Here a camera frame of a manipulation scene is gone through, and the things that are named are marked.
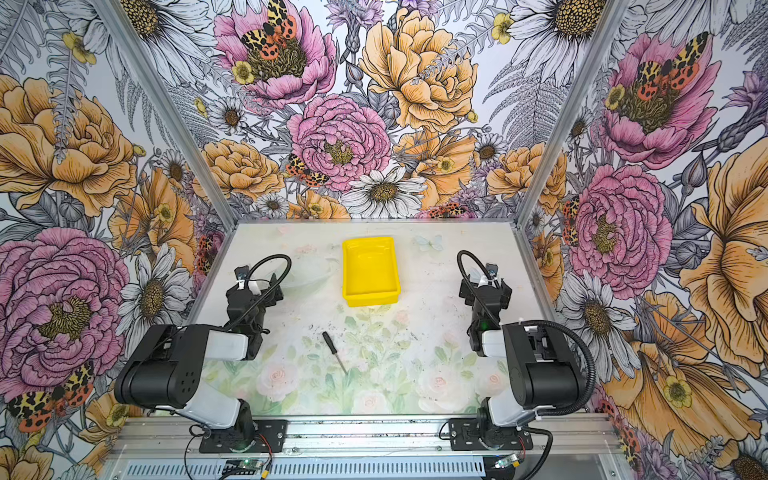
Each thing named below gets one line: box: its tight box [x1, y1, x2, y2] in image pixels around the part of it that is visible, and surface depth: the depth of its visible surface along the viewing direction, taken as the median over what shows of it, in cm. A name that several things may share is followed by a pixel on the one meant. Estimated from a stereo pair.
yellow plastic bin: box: [342, 236, 401, 308], surface depth 104 cm
